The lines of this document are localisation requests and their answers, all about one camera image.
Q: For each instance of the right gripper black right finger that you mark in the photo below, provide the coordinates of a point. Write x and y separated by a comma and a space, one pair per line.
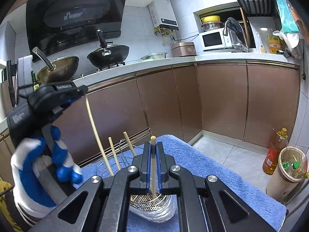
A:
204, 203

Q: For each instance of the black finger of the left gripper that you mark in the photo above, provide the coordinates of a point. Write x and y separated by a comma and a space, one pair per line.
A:
69, 89
59, 106

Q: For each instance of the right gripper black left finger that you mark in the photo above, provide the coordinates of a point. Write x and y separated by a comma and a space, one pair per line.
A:
101, 204

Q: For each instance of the thick wooden chopstick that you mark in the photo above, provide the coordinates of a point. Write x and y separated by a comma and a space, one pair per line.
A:
153, 168
97, 138
129, 143
114, 153

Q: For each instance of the brown kitchen base cabinets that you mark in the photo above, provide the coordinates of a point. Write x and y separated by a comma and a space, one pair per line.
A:
247, 101

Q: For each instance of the chrome kitchen faucet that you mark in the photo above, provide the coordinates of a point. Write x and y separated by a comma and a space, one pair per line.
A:
234, 30

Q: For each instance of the blue white gloved left hand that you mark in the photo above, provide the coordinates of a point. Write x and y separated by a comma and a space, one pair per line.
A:
37, 176

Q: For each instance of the brass coloured wok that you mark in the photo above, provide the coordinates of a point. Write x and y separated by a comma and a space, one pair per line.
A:
60, 69

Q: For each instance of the olive oil bottle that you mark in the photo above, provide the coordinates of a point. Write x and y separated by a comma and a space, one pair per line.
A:
36, 83

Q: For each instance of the clear plastic drip cup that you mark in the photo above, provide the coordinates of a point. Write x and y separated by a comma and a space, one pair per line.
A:
141, 205

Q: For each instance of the black wok with lid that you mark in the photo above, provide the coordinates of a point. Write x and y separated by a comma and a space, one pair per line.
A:
107, 55

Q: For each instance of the blue terry towel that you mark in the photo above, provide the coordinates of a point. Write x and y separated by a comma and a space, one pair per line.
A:
201, 165

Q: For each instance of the black range hood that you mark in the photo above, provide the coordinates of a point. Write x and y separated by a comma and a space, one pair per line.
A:
56, 25

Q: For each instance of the cooking oil bottle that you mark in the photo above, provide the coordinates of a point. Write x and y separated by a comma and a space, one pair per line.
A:
277, 143

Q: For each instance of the beige trash bin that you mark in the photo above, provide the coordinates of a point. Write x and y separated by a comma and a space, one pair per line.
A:
292, 169

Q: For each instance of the steel bowl on counter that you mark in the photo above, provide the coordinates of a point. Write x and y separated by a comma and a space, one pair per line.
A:
154, 56

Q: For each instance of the white water heater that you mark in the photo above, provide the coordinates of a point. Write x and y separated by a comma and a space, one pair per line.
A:
162, 15

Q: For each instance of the white microwave oven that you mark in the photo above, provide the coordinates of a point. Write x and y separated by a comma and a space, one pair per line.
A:
214, 40

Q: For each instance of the yellow lidded pot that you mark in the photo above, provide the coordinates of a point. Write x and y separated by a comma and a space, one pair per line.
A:
211, 23

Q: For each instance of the yellow detergent bottle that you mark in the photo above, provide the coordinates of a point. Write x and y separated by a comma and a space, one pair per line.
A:
274, 43

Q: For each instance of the white plastic bag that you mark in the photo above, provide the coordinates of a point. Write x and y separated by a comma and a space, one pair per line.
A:
293, 42

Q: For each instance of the teal hanging cloth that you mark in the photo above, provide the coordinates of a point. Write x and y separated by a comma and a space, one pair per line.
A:
288, 23

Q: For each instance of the metal wire utensil basket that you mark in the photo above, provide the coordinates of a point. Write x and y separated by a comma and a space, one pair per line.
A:
132, 180

